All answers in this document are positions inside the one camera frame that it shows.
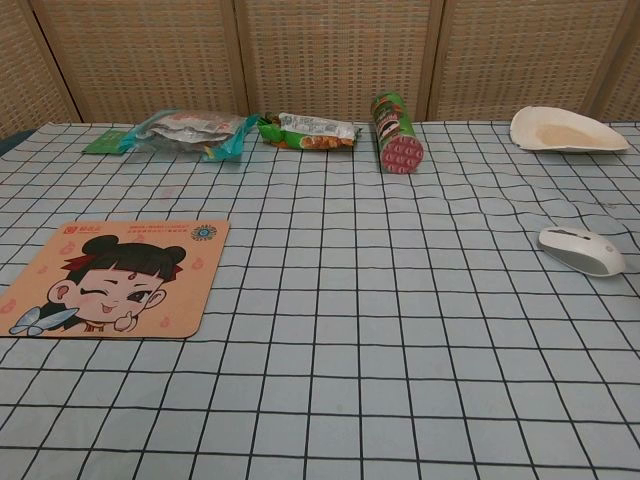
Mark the white computer mouse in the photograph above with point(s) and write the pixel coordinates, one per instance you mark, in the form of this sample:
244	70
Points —
585	251

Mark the cartoon face mouse pad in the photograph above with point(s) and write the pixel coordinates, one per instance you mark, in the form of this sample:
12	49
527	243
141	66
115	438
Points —
115	280

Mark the blue grid tablecloth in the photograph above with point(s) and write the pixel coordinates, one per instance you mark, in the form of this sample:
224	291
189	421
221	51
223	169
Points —
320	310

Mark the green orange snack packet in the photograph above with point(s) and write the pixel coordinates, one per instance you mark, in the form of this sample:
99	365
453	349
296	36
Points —
310	132

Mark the green chips can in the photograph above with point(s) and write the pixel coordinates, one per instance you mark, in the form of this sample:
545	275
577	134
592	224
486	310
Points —
395	135

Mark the teal silver snack bag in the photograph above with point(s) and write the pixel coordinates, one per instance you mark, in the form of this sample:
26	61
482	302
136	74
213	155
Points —
195	132

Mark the woven rattan folding screen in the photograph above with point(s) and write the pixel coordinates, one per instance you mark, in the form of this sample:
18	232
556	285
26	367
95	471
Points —
320	55

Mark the small green packet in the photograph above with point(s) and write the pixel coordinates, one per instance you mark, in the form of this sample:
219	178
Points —
104	142

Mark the white paper plate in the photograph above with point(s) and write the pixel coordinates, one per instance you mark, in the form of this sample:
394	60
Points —
565	132

